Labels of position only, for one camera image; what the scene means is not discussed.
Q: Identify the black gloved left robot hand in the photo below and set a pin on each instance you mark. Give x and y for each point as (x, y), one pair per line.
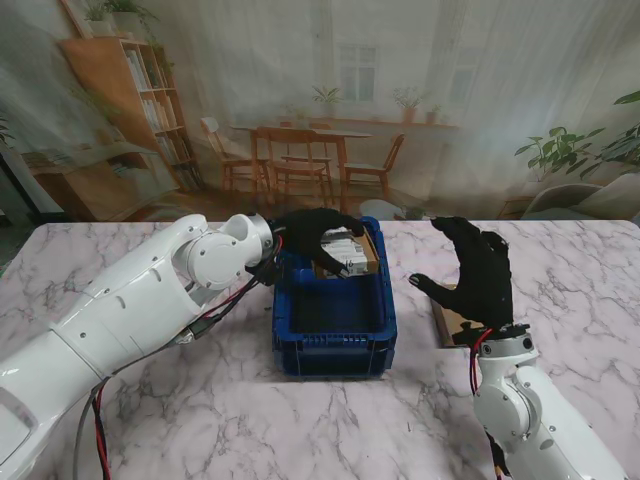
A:
(305, 232)

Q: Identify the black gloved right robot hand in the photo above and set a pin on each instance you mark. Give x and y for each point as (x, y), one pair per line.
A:
(482, 285)

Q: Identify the long cardboard package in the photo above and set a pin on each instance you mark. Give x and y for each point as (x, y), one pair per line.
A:
(447, 325)

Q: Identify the small cardboard package with label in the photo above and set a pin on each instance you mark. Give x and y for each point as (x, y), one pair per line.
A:
(357, 252)

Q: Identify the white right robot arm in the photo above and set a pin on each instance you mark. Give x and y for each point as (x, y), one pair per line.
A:
(530, 415)

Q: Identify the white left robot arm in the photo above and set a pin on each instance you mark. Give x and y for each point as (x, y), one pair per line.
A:
(110, 330)

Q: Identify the blue plastic turnover box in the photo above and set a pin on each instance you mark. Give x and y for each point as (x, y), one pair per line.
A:
(332, 325)

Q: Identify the printed room scene backdrop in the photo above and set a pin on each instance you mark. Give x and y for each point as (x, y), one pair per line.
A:
(320, 100)

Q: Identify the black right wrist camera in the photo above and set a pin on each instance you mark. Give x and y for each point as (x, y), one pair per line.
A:
(467, 334)

